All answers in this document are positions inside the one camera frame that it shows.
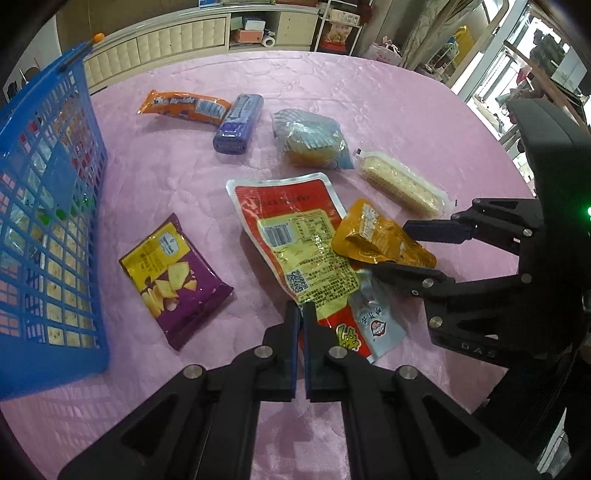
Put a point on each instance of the cream television cabinet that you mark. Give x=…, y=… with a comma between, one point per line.
x=161, y=41

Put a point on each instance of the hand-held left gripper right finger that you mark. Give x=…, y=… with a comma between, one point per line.
x=314, y=369

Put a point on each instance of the clear cracker stack packet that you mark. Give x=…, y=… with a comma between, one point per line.
x=401, y=182

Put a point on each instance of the blue striped bread packet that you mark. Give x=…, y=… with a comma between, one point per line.
x=309, y=138

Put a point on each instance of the orange box in cabinet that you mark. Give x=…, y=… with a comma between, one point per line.
x=247, y=36

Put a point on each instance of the teal box in cabinet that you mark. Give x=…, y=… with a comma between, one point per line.
x=253, y=23

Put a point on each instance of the small light blue snack packet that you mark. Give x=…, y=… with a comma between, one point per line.
x=376, y=318

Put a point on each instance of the white box on rack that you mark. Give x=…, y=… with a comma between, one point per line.
x=346, y=14

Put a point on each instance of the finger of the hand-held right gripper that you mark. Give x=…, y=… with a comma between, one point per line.
x=438, y=230
x=415, y=281

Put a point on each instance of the purple candy roll packet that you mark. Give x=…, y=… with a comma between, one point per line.
x=238, y=124

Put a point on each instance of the white metal rack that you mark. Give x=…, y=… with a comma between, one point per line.
x=321, y=27

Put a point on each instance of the blue plastic basket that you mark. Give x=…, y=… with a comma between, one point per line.
x=51, y=374

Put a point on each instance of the red box on rack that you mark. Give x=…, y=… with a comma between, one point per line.
x=337, y=47

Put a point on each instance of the purple chips packet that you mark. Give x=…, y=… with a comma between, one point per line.
x=175, y=281

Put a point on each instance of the orange snack bag on rack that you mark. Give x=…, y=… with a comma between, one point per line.
x=342, y=33

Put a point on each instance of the beige patterned curtain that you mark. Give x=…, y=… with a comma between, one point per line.
x=434, y=27

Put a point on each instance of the pink tote bag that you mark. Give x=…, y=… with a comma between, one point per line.
x=383, y=51

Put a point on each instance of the arched standing mirror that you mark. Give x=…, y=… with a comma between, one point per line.
x=464, y=44

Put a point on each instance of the small yellow snack packet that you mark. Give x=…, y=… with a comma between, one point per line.
x=369, y=230

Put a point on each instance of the wooden clothes drying rack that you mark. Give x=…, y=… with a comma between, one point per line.
x=545, y=81

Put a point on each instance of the orange fruit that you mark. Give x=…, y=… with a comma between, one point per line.
x=98, y=37

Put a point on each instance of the orange long snack packet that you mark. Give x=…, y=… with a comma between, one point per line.
x=184, y=105

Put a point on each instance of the large red snack packet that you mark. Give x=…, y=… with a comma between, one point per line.
x=286, y=230

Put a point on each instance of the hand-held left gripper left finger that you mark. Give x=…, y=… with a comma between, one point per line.
x=292, y=360

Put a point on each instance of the white paper roll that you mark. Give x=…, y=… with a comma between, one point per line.
x=269, y=41

